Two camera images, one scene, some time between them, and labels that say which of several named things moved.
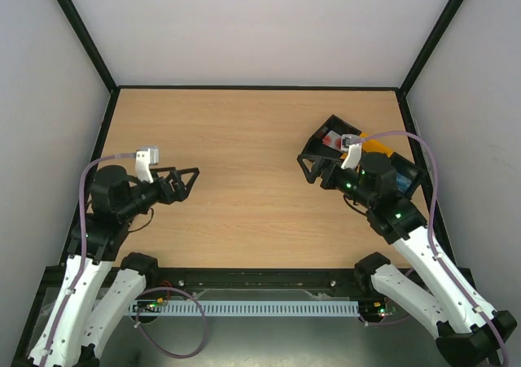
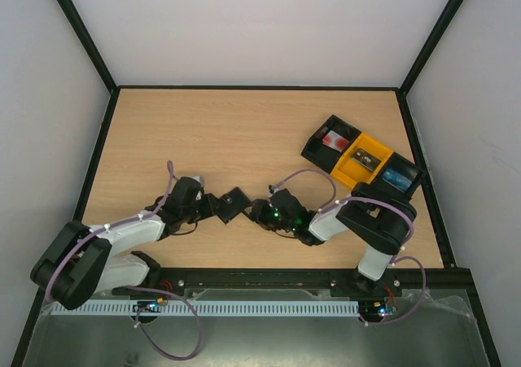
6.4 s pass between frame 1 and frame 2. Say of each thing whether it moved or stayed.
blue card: stayed
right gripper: moved
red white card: stayed
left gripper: moved
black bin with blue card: stayed
